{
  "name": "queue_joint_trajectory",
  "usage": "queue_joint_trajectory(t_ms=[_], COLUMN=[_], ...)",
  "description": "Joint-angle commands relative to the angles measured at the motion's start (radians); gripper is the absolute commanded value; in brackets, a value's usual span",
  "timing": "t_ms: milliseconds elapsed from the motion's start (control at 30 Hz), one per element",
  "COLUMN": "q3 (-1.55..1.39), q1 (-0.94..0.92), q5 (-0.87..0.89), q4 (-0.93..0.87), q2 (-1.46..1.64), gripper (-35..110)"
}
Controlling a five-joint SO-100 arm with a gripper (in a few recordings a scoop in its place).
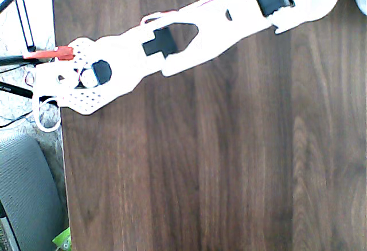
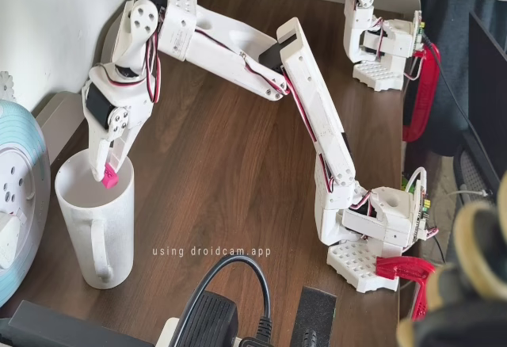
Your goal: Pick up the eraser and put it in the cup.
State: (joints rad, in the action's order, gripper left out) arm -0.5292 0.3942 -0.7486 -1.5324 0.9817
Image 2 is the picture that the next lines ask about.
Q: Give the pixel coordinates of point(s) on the blurred black yellow object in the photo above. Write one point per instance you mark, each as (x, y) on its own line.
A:
(475, 244)

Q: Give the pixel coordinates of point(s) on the small pink block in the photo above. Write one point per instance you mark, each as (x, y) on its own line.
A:
(110, 178)

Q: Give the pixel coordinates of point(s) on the white follower robot arm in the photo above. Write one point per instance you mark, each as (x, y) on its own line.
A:
(317, 85)

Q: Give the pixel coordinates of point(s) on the black mesh panel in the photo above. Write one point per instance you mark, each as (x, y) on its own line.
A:
(473, 172)

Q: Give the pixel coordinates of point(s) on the white flower ornament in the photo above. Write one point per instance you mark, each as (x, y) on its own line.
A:
(4, 85)

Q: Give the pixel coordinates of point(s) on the black foam block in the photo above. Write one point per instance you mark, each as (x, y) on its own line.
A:
(317, 307)

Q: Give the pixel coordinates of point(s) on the red table clamp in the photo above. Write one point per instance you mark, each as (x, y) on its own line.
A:
(428, 85)
(400, 268)

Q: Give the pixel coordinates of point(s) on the tall white mug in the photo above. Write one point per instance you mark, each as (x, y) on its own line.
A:
(115, 224)

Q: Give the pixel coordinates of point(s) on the black monitor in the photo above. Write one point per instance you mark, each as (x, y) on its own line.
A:
(487, 85)

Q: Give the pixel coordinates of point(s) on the black power adapter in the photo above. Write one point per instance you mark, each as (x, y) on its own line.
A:
(210, 319)

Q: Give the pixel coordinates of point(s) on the flat black box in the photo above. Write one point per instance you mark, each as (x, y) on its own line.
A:
(59, 327)

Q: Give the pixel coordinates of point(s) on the person's dark clothed body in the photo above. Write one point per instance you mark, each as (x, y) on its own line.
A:
(455, 26)

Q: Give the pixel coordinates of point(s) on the white follower gripper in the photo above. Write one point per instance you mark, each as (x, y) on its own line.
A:
(104, 114)

